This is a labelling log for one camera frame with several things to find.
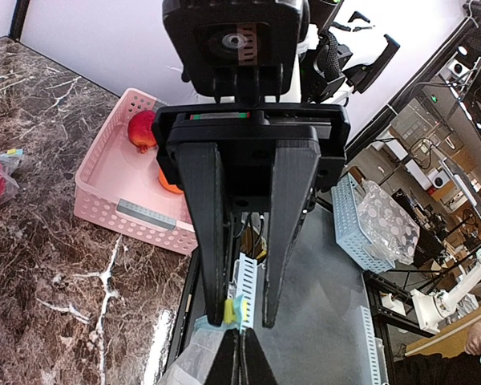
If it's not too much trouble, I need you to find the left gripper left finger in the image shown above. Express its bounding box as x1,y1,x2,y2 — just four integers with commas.
204,330,240,385

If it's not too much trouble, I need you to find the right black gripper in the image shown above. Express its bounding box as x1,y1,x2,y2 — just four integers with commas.
152,103,350,328

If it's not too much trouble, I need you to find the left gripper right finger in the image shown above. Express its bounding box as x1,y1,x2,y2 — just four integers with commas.
240,328,277,385

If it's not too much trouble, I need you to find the clear zip bag blue zipper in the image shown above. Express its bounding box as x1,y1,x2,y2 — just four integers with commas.
0,148,23,205

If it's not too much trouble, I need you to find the orange tangerine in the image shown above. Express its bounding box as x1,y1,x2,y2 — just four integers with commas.
158,168,184,195

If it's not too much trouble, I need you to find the red strawberry fruit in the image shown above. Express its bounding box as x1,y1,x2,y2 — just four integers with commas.
127,111,157,154

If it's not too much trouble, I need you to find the blue plastic basket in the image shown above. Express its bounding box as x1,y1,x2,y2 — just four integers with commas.
331,173,395,274

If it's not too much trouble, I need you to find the pink plastic basket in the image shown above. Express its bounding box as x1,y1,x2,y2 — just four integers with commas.
74,88,197,255

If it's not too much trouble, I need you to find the black front table rail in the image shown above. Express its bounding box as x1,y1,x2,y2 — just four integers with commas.
165,249,205,371

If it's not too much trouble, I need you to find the white slotted cable duct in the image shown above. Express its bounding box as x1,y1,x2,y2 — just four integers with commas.
228,253,258,328

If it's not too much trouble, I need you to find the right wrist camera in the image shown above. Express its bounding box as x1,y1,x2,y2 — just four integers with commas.
162,1,309,104

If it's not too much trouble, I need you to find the left black frame post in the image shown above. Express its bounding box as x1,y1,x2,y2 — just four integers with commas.
9,0,30,42

